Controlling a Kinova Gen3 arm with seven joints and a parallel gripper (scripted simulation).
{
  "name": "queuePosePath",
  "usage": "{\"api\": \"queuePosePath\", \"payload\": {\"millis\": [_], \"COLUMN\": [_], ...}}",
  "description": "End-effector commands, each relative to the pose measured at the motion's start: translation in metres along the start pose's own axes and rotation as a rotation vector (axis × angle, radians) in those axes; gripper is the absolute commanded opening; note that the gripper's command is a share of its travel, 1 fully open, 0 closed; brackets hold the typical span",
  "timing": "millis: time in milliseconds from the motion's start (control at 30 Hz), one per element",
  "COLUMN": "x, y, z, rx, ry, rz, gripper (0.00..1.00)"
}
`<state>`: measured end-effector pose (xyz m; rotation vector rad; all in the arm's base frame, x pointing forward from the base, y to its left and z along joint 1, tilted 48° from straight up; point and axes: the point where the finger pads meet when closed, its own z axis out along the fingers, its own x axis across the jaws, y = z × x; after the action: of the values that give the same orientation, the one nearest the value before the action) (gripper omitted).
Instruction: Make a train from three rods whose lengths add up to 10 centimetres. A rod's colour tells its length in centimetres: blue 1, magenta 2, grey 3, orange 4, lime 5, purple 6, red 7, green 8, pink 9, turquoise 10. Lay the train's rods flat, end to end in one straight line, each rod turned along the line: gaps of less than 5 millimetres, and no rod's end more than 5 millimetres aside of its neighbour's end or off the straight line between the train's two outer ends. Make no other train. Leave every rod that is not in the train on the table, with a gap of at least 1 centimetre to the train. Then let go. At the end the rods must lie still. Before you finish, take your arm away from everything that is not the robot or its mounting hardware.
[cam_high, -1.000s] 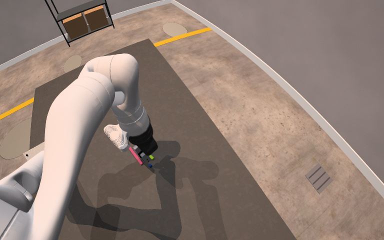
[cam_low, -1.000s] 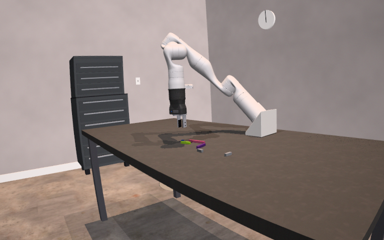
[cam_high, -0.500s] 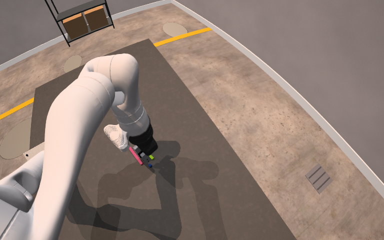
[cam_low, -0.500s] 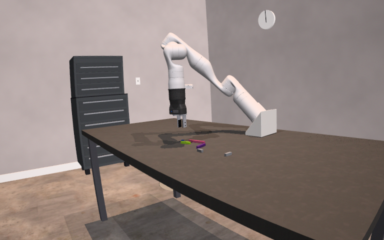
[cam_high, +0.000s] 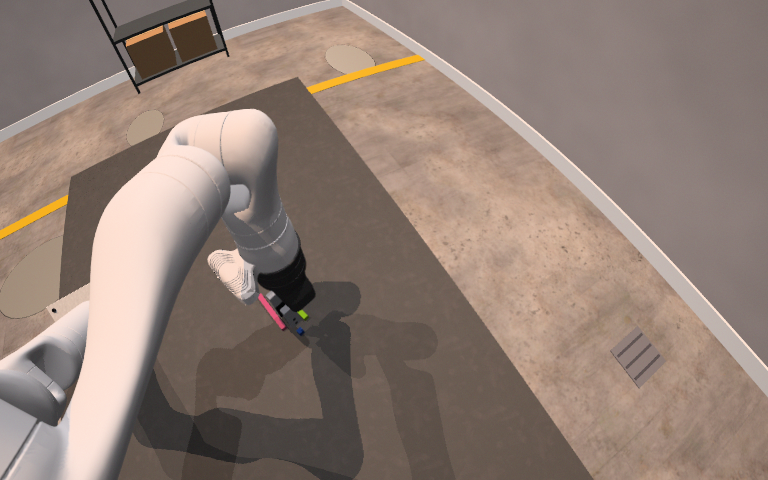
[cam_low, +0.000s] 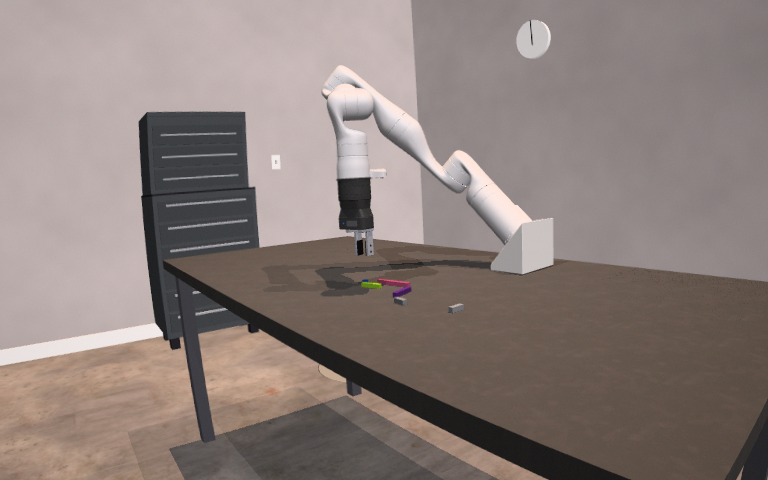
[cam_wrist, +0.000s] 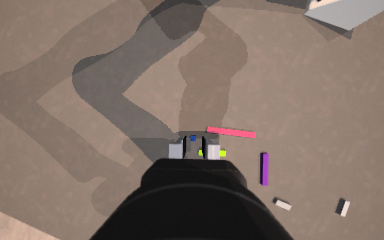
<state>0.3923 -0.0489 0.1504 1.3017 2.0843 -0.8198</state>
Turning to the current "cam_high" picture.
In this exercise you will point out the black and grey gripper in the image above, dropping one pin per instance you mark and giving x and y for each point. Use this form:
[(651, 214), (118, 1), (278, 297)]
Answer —
[(279, 266)]

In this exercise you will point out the pink rod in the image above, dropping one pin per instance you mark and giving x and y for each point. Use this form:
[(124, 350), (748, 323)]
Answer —
[(272, 312)]

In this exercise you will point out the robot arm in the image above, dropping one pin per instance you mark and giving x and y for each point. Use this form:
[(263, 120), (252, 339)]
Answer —
[(147, 239)]

